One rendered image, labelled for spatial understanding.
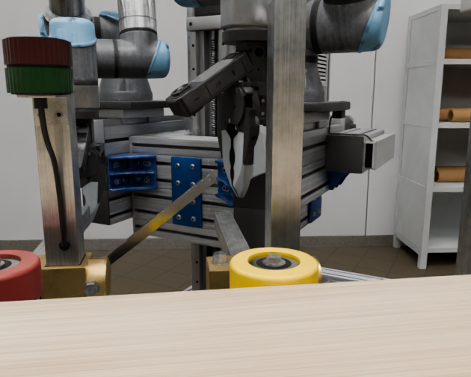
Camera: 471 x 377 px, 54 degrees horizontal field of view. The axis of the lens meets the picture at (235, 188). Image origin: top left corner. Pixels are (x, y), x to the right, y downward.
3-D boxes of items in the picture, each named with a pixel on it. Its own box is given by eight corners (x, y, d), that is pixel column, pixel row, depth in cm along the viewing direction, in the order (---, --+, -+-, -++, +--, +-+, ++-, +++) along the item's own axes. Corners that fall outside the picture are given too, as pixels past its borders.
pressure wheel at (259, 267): (213, 377, 43) (211, 259, 41) (257, 340, 49) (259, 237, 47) (290, 409, 39) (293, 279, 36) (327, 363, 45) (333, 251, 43)
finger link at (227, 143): (269, 194, 65) (271, 127, 63) (232, 197, 62) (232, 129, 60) (258, 189, 67) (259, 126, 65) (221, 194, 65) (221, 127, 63)
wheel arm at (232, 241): (213, 232, 84) (212, 209, 83) (231, 231, 84) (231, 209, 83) (258, 372, 42) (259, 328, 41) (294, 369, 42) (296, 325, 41)
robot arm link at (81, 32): (94, 24, 84) (96, 16, 76) (98, 86, 86) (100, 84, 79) (48, 22, 82) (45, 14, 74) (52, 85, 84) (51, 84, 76)
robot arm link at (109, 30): (149, 63, 124) (146, 10, 122) (96, 62, 120) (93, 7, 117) (143, 66, 135) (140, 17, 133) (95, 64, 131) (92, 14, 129)
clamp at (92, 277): (-6, 296, 55) (-11, 256, 54) (111, 289, 56) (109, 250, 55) (-25, 319, 49) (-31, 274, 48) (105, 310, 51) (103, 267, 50)
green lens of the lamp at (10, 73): (18, 93, 47) (16, 70, 46) (80, 93, 47) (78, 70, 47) (-4, 92, 41) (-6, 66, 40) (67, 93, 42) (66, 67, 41)
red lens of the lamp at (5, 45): (16, 67, 46) (13, 44, 46) (78, 67, 47) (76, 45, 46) (-7, 63, 40) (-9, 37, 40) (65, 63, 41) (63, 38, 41)
